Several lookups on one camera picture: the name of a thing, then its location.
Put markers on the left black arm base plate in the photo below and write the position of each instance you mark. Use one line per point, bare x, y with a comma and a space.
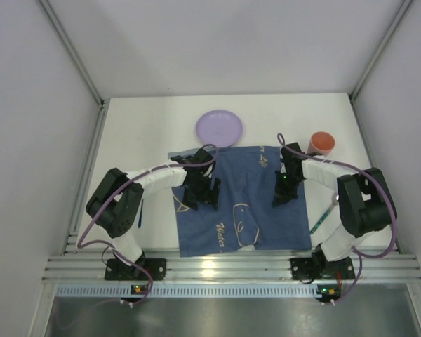
117, 270

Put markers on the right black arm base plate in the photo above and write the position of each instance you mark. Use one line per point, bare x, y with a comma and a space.
303, 270

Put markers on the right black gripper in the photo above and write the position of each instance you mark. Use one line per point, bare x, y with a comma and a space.
285, 187

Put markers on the orange plastic cup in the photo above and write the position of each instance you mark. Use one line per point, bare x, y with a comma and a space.
321, 142

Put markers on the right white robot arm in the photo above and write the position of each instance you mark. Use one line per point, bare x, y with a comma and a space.
364, 202

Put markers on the spoon with green handle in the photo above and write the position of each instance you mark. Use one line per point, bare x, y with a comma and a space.
326, 213

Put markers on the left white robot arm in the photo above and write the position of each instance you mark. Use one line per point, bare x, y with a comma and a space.
115, 204

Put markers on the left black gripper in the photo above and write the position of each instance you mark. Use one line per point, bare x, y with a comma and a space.
199, 192

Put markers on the blue cloth placemat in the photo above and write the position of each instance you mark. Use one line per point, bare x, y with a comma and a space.
245, 215

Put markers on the perforated grey cable tray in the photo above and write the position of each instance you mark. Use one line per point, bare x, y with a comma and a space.
198, 291

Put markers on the purple plastic plate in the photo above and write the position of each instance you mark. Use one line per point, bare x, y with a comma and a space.
219, 127

